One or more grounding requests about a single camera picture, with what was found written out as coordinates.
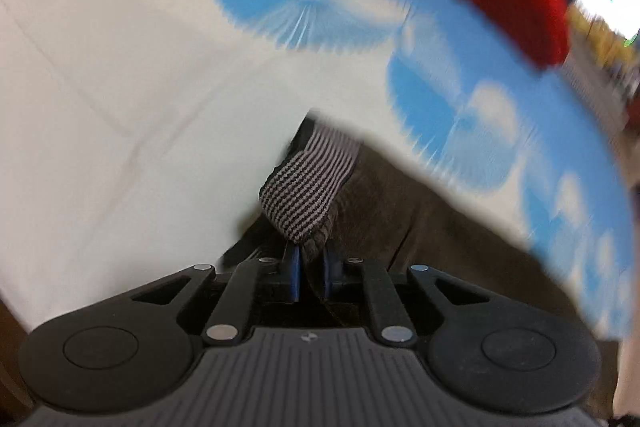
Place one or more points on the blue cream leaf-print bed mat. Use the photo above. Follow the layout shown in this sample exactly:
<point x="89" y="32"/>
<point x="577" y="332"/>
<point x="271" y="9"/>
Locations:
<point x="125" y="107"/>

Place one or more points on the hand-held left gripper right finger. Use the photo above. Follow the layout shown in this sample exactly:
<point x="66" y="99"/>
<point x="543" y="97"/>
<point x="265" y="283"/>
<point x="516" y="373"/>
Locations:
<point x="328" y="277"/>

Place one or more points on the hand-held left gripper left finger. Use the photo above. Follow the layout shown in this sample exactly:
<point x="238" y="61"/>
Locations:
<point x="295" y="274"/>

